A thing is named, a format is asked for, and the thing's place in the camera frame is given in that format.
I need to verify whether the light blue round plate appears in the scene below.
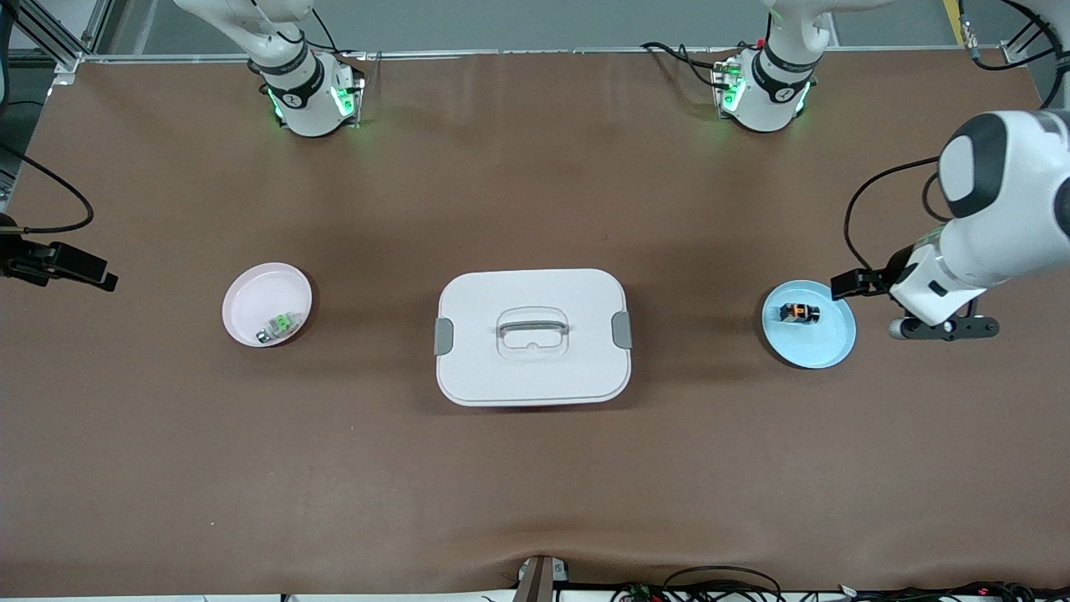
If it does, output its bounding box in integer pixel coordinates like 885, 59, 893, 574
761, 279, 858, 370

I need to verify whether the pale pink round plate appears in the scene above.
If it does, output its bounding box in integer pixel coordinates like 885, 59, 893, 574
222, 263, 313, 348

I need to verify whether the brown table cover mat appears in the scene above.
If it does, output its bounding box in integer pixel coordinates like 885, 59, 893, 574
0, 48, 1070, 596

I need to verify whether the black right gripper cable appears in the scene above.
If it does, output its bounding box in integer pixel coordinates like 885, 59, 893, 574
0, 142, 95, 236

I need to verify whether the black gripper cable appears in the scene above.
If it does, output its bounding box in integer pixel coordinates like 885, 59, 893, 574
843, 0, 1070, 273
0, 142, 95, 236

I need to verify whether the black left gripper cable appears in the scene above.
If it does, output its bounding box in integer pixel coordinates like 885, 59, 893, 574
843, 0, 1070, 273

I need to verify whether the green push-button switch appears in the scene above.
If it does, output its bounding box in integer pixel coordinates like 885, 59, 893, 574
256, 311, 303, 344

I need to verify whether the aluminium frame strut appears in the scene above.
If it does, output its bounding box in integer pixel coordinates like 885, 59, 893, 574
0, 0, 114, 74
1001, 0, 1070, 68

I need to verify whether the black left arm base cable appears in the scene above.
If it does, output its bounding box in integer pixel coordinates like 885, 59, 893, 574
641, 40, 736, 89

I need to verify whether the black arm base cable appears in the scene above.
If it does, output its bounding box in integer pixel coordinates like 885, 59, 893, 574
641, 40, 736, 89
309, 8, 369, 64

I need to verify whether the black looped cable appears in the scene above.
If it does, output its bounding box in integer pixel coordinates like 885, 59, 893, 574
614, 566, 787, 602

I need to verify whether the black cable bundle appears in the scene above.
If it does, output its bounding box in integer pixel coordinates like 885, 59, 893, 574
836, 581, 1070, 602

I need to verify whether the white container with grey handle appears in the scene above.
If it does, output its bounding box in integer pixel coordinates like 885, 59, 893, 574
434, 268, 634, 408

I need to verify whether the black right arm base cable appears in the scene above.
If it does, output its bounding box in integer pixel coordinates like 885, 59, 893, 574
309, 8, 369, 64

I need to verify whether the metal clamp bracket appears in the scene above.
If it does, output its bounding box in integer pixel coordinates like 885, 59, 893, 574
512, 554, 571, 602

